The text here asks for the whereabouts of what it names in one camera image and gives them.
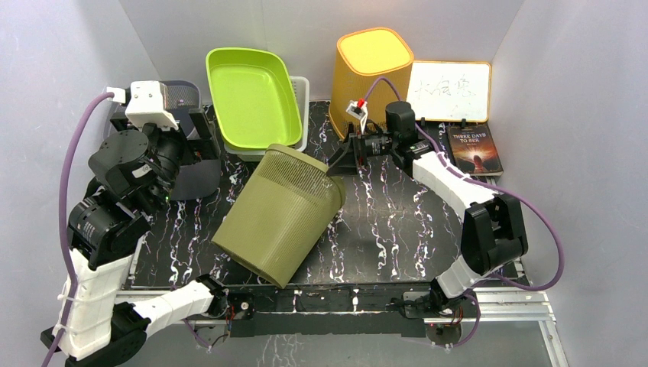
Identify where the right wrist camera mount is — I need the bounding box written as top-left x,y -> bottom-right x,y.
346,98 -> 368,135

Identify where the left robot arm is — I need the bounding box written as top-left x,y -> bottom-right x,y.
40,109 -> 229,366

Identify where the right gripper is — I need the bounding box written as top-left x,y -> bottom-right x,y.
326,123 -> 397,177

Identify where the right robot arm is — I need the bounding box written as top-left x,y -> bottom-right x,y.
327,99 -> 528,318

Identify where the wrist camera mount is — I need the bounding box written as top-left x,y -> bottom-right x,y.
105,80 -> 179,132
346,98 -> 368,135

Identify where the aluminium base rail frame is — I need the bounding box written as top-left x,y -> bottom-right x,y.
89,177 -> 571,367

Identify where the olive green mesh basket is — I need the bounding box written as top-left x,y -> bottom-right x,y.
212,144 -> 346,288

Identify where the white perforated plastic basket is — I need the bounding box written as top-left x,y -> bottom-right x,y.
224,76 -> 310,162

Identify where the dark paperback book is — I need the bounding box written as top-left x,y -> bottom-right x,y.
446,122 -> 504,177

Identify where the grey mesh basket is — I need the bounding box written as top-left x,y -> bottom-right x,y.
103,80 -> 222,203

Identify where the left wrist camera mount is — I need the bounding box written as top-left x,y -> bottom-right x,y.
105,80 -> 179,132

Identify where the orange mesh basket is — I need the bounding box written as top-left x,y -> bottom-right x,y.
329,28 -> 414,139

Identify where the small whiteboard with yellow frame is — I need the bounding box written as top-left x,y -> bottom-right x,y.
407,61 -> 491,123

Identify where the lime green plastic tray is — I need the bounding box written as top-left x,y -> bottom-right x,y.
205,47 -> 303,150

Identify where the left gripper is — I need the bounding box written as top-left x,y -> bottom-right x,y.
116,108 -> 219,211

